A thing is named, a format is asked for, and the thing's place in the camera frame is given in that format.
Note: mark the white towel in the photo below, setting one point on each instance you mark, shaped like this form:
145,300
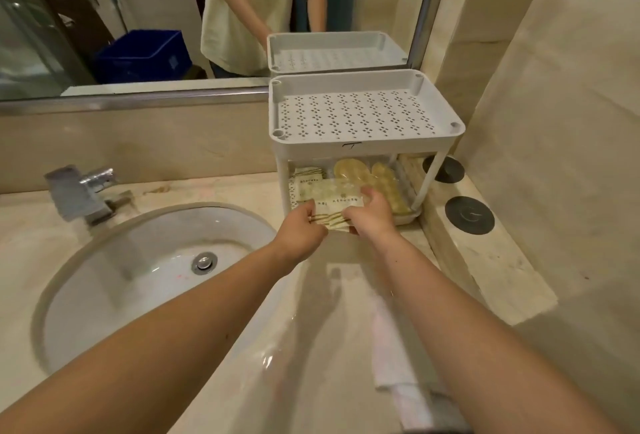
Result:
400,378

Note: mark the person's left forearm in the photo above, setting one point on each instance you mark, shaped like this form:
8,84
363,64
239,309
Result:
150,348

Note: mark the blue plastic crate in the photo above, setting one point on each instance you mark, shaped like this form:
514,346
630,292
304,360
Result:
144,56

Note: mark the chrome sink drain plug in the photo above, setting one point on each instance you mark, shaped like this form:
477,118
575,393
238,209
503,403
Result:
204,263

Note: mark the black round cap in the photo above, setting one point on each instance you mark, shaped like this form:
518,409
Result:
448,169
470,215

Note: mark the chrome sink faucet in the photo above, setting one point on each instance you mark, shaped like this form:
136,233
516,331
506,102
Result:
82,193

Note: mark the person's left hand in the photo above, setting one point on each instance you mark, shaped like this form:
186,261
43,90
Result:
297,233

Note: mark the person's right fingers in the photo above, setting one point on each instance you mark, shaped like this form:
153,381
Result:
369,197

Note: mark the cream paper sachet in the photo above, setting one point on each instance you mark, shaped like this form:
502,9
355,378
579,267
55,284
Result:
306,181

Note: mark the person's right forearm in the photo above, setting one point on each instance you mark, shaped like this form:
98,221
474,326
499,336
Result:
475,348

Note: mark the cream striped sachet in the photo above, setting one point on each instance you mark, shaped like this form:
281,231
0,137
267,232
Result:
336,206

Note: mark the person's right hand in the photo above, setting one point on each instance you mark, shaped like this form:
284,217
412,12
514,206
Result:
377,218

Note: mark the wall mirror with metal frame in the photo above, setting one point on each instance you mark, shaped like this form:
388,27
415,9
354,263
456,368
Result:
150,8

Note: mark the person's left fingers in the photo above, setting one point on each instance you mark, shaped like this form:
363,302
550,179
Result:
314,221

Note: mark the white two-tier plastic rack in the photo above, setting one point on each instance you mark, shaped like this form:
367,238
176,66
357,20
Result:
367,111

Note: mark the round yellow clear packet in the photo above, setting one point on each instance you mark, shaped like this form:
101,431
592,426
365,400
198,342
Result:
351,171
392,188

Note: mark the white oval sink basin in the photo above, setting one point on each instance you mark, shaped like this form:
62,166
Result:
135,248

